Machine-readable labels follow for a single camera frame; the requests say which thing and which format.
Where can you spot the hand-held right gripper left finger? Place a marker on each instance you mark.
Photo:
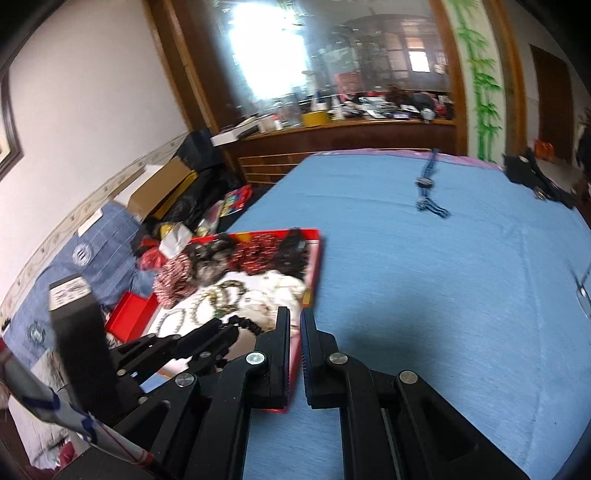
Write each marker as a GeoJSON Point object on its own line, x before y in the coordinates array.
{"type": "Point", "coordinates": [282, 360]}

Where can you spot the dark picture frame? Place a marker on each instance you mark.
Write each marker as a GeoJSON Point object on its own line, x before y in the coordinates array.
{"type": "Point", "coordinates": [9, 138]}

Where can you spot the wooden dresser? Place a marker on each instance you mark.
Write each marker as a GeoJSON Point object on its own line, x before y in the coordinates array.
{"type": "Point", "coordinates": [351, 141]}

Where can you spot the large wall mirror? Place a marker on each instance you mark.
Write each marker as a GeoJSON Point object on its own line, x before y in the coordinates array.
{"type": "Point", "coordinates": [323, 50]}

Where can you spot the red box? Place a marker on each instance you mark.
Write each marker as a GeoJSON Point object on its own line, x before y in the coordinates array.
{"type": "Point", "coordinates": [314, 267]}

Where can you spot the bunch of keys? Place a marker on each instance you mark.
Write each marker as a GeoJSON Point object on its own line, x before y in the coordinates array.
{"type": "Point", "coordinates": [540, 193]}

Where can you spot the yellow box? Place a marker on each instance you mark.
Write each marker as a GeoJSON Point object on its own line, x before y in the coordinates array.
{"type": "Point", "coordinates": [315, 118]}

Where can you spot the purple frame eyeglasses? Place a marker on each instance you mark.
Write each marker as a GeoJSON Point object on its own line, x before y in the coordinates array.
{"type": "Point", "coordinates": [584, 295]}

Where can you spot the red box lid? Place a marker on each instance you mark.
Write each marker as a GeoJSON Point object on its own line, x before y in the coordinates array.
{"type": "Point", "coordinates": [131, 316]}

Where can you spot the red plaid scrunchie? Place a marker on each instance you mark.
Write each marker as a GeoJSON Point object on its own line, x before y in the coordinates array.
{"type": "Point", "coordinates": [173, 281]}

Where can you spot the cardboard box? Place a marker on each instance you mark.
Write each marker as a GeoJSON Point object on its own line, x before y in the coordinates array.
{"type": "Point", "coordinates": [161, 184]}

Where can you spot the black clothing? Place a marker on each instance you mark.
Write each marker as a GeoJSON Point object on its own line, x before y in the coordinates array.
{"type": "Point", "coordinates": [531, 173]}

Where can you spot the black bag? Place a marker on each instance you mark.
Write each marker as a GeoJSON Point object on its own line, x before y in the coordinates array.
{"type": "Point", "coordinates": [203, 147]}

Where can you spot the red quilted clothing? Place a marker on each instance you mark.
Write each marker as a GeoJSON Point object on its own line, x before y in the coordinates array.
{"type": "Point", "coordinates": [64, 461]}

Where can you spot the bamboo painted panel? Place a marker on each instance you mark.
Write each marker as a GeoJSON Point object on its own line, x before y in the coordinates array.
{"type": "Point", "coordinates": [480, 78]}

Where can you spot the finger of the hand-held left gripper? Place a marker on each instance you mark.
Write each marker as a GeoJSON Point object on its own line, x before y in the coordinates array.
{"type": "Point", "coordinates": [161, 350]}
{"type": "Point", "coordinates": [212, 350]}

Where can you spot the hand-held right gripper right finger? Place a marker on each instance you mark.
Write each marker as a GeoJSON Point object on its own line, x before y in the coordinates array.
{"type": "Point", "coordinates": [307, 364]}

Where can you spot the white cherry print scrunchie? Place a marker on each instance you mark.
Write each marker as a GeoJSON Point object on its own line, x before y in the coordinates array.
{"type": "Point", "coordinates": [281, 290]}

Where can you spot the wooden door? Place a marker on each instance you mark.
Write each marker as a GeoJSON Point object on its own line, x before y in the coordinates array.
{"type": "Point", "coordinates": [551, 101]}

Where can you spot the blue printed quilt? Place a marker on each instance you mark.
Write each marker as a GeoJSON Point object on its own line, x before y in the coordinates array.
{"type": "Point", "coordinates": [92, 249]}

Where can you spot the white box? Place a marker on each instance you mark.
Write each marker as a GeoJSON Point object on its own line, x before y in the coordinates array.
{"type": "Point", "coordinates": [235, 130]}

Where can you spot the blue bed sheet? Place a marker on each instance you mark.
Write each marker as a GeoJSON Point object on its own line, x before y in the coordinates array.
{"type": "Point", "coordinates": [415, 300]}

